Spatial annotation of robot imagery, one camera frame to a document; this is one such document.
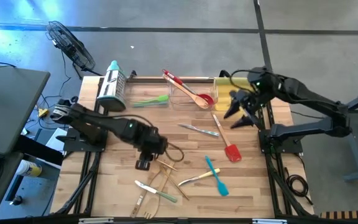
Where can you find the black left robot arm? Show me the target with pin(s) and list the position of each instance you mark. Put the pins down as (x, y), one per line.
(104, 124)

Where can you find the red slotted spoon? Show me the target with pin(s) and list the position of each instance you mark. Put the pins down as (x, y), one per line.
(172, 76)

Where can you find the small wooden spork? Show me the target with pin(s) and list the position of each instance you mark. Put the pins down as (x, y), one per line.
(202, 102)

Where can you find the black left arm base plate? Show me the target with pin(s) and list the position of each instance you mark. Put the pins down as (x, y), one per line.
(73, 144)

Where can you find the blue silicone spatula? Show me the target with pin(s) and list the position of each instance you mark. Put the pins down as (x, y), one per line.
(222, 188)

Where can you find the clear plastic bin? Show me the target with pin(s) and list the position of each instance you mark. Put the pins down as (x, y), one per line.
(145, 87)
(179, 102)

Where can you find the black round knob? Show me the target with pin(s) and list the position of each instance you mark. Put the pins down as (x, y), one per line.
(16, 200)

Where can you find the blue-grey table frame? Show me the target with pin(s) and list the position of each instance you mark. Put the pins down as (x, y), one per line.
(350, 140)

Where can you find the silver table knife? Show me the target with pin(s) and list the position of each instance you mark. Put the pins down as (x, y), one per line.
(200, 130)

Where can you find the dark grey desk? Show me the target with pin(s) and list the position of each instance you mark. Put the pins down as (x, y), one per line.
(8, 105)

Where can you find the green silicone spoon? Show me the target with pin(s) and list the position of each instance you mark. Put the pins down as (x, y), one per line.
(162, 98)

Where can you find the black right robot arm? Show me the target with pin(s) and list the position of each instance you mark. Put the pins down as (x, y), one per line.
(306, 96)

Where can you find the black aluminium table frame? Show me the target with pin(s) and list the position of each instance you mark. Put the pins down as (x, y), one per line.
(141, 80)

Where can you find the black and tan striped board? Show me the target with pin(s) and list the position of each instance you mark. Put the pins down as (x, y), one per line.
(346, 214)

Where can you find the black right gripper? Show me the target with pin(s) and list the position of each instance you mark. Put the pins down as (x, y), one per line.
(247, 102)

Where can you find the long wooden spoon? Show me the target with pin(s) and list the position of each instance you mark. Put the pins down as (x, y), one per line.
(141, 197)

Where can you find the grey metal shelf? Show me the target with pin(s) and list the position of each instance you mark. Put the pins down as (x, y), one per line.
(36, 196)

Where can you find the white and yellow canister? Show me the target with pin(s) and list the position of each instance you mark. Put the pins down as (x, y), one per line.
(30, 169)

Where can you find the yellow plastic bin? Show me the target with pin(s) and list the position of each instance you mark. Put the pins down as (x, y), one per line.
(221, 104)

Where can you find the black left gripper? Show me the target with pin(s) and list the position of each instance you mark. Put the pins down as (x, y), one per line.
(151, 141)

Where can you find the white metal bracket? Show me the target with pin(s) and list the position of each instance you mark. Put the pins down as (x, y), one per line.
(95, 220)
(269, 221)

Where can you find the white paper sheet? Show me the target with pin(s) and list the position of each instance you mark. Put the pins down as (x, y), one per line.
(56, 141)

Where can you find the black floor fan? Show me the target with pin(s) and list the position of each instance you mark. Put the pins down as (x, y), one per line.
(70, 46)

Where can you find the yellow plug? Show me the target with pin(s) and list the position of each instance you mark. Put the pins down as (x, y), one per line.
(43, 112)

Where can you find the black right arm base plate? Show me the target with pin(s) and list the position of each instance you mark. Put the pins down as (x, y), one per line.
(291, 149)

